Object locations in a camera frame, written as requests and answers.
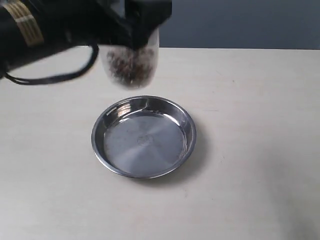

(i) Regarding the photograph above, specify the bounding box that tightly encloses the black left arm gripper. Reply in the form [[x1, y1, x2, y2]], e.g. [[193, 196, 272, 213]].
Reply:
[[32, 0, 172, 49]]

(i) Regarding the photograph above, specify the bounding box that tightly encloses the clear plastic bottle with grains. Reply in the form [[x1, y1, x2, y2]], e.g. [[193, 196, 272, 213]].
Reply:
[[98, 24, 160, 90]]

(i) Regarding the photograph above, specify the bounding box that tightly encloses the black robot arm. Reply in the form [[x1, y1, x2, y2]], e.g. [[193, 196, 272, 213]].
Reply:
[[0, 0, 172, 86]]

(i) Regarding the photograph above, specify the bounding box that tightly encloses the round stainless steel plate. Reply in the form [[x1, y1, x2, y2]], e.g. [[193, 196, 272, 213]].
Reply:
[[91, 95, 197, 179]]

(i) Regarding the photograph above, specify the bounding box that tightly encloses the black cable loop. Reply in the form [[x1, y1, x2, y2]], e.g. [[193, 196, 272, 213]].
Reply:
[[5, 44, 100, 86]]

